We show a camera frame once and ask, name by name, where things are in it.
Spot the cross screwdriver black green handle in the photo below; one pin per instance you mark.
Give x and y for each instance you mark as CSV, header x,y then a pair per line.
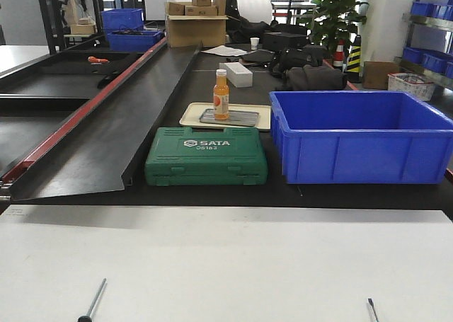
x,y
88,316

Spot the small metal tray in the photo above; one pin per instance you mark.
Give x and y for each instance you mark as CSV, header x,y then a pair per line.
x,y
236,117

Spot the beige plastic tray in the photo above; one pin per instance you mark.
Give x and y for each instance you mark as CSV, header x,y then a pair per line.
x,y
191,116

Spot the green SATA tool case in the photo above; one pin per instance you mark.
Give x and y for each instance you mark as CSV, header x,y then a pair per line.
x,y
182,156

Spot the orange juice bottle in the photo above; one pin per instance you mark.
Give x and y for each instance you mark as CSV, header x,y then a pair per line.
x,y
221,96

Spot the white rectangular block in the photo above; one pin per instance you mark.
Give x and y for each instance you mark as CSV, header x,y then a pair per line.
x,y
238,74

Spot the large blue plastic bin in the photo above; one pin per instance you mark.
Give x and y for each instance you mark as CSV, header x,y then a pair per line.
x,y
359,137

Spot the dark grey bag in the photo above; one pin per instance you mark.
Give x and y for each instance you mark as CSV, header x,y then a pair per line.
x,y
309,78

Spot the white paper cup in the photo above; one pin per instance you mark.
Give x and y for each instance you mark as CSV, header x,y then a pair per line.
x,y
254,43

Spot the large cardboard box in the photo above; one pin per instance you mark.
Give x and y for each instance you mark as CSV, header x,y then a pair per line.
x,y
183,31

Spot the black metal chute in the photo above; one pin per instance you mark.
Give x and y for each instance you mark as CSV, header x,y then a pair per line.
x,y
100,147

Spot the red white traffic cone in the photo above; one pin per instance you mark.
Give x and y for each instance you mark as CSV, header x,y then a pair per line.
x,y
338,57

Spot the blue bin on conveyor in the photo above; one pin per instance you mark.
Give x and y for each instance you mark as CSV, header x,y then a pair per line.
x,y
139,41

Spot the black yellow traffic cone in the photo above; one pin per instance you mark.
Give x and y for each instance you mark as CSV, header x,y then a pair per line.
x,y
354,61

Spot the brown cardboard box floor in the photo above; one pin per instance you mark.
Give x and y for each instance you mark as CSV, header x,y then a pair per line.
x,y
375,74

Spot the stacked blue bin behind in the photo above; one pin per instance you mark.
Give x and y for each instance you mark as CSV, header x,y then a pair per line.
x,y
122,19

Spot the potted green plant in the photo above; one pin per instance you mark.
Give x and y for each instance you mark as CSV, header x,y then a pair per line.
x,y
331,21

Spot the orange handled tool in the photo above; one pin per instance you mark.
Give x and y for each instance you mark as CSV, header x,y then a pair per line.
x,y
95,60

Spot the white wire basket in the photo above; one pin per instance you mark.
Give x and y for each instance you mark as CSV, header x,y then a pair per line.
x,y
415,84

